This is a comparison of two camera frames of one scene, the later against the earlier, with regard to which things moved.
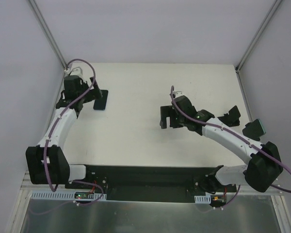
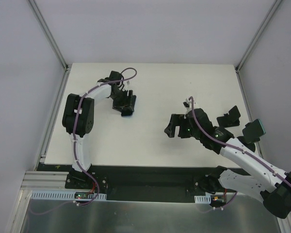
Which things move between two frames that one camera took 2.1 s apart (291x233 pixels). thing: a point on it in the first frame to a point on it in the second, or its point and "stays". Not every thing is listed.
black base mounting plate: [149, 183] stays
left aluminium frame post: [47, 32] stays
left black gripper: [93, 93] to [125, 103]
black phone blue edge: [254, 130] stays
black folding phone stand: [231, 119] stays
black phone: [100, 103] to [128, 111]
